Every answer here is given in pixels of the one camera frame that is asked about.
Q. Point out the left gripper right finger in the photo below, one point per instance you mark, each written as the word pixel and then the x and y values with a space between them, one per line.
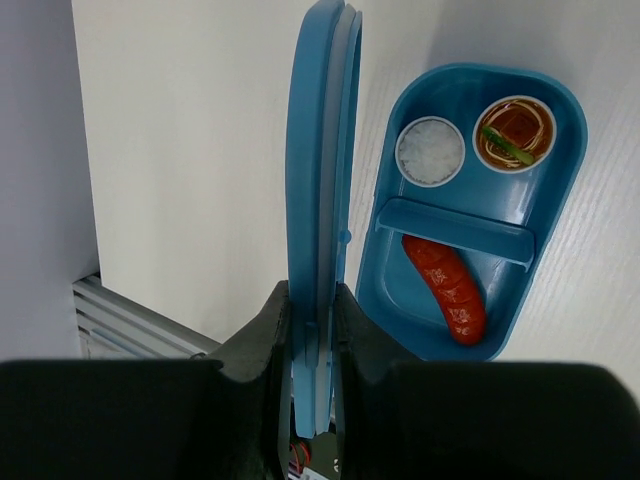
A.
pixel 399 417

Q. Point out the blue lunch box lid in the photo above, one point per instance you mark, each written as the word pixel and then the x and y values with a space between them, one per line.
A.
pixel 320 139

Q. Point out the blue lunch box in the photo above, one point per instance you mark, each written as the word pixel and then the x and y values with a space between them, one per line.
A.
pixel 500 223

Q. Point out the small noodle soup cup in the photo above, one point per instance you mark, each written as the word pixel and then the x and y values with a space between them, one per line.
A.
pixel 514 134

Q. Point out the aluminium front rail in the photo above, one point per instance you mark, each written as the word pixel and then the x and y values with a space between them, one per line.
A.
pixel 111 326

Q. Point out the red sausage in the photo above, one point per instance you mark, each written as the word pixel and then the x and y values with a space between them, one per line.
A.
pixel 452 286

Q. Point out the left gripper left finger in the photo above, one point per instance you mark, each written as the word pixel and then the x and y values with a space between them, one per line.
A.
pixel 223 416

